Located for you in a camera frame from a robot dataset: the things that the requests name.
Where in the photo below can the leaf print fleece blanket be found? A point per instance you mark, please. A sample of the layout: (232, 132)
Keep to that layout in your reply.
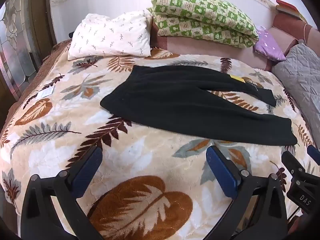
(150, 160)

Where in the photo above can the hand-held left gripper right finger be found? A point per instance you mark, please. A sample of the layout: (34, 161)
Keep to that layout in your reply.
(221, 170)

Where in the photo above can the white twig print pillow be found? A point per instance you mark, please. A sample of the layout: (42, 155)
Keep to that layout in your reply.
(110, 35)

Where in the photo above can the red cover book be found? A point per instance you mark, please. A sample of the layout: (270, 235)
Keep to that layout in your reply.
(286, 5)

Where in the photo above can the grey quilted cover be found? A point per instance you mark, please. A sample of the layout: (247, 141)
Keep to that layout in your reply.
(302, 75)

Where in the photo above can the pink padded bed headboard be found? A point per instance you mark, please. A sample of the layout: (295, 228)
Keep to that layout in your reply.
(287, 27)

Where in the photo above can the purple flower print pillow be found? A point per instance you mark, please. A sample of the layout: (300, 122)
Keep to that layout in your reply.
(268, 45)

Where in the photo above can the green checkered folded quilt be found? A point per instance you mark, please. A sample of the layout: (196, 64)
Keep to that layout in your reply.
(200, 17)

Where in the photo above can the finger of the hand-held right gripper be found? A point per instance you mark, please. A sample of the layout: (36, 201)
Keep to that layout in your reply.
(314, 152)
(292, 163)

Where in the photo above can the brown quilted bedspread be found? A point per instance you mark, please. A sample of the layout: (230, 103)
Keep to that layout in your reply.
(32, 77)

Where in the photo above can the brown wooden door frame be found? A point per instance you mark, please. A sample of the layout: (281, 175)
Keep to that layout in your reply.
(40, 17)

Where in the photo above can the black pants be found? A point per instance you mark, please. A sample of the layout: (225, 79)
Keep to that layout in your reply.
(175, 100)

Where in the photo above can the white blanket label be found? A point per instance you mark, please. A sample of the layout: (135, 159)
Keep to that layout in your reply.
(45, 92)

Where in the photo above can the patterned glass door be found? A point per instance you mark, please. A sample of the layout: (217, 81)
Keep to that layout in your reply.
(17, 42)

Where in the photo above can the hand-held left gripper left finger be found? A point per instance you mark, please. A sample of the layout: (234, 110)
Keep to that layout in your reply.
(87, 170)

